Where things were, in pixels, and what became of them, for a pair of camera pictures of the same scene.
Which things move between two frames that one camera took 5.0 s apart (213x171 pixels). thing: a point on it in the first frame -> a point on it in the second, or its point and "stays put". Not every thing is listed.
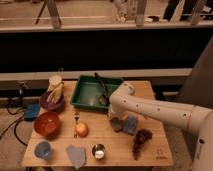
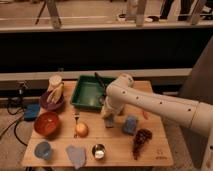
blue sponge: x=130 y=124 stays put
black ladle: x=104 y=99 stays put
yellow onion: x=82 y=129 stays put
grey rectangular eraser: x=116 y=123 -> x=109 y=121
